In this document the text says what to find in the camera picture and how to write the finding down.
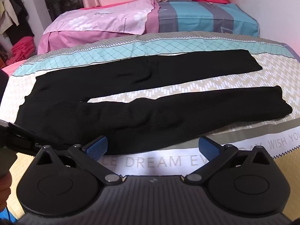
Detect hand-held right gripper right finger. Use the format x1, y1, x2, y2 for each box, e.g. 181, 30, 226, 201
181, 136, 273, 185

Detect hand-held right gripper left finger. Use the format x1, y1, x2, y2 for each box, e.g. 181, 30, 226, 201
35, 136, 123, 185

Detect black pants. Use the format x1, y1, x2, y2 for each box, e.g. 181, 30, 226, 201
13, 49, 293, 154

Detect person's left hand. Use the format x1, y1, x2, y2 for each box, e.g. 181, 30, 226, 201
0, 167, 13, 200

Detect teal beige patterned bed sheet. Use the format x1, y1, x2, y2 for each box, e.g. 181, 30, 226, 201
0, 31, 300, 177

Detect low stack of red clothes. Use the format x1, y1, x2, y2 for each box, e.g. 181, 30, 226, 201
10, 36, 36, 64

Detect hanging clothes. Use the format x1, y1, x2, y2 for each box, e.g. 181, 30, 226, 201
0, 0, 34, 45

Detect pink floral bed sheet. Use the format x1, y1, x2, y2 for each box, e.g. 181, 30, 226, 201
37, 0, 160, 55

